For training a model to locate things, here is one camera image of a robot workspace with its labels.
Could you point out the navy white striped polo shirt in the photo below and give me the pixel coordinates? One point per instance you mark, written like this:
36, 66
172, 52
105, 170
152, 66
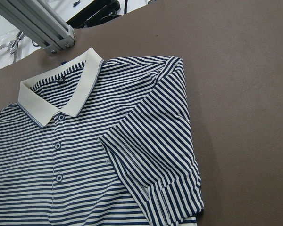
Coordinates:
100, 143

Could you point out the metal clip hanger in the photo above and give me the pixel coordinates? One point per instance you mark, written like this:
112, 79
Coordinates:
13, 46

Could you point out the aluminium extrusion frame post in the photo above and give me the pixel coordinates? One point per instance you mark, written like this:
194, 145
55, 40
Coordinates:
38, 21

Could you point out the black equipment box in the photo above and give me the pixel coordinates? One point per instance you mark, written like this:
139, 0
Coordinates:
89, 13

